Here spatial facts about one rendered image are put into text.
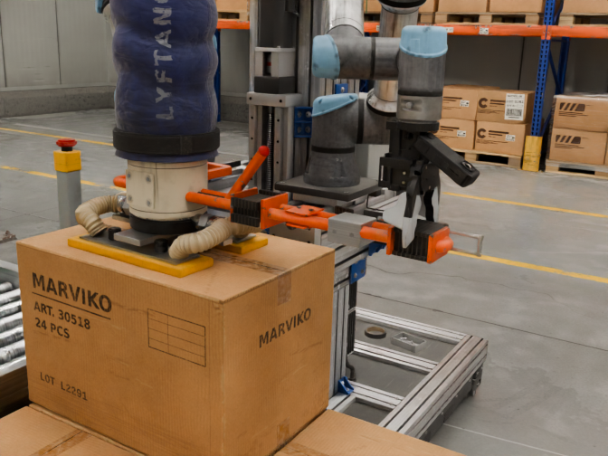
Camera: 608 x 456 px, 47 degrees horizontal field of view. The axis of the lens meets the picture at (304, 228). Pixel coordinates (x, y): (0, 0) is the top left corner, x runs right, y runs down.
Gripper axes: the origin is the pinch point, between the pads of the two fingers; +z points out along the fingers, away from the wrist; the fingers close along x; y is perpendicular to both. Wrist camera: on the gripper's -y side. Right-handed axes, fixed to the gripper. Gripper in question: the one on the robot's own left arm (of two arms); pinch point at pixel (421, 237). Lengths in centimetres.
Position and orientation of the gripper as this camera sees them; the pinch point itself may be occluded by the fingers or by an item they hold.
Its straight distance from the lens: 122.8
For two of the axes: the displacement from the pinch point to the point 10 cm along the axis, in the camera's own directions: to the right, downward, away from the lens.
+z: -0.3, 9.6, 2.7
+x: -5.6, 2.1, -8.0
